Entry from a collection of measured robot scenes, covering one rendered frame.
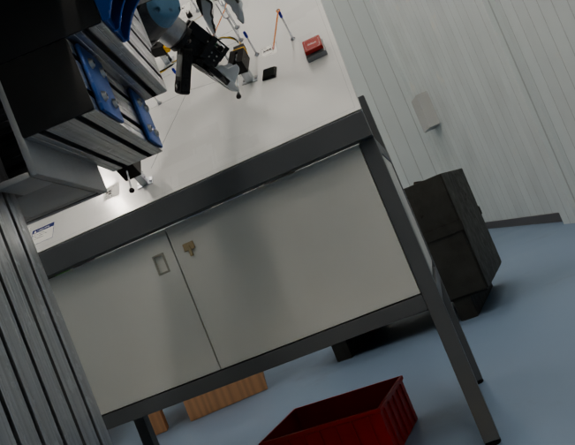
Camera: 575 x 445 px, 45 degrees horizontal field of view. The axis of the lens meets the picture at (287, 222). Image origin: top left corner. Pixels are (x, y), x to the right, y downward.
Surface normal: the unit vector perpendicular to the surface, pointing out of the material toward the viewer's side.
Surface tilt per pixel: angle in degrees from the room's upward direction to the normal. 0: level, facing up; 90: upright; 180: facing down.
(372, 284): 90
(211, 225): 90
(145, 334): 90
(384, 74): 90
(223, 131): 50
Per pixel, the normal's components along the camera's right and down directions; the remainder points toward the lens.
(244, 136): -0.39, -0.57
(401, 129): -0.04, -0.04
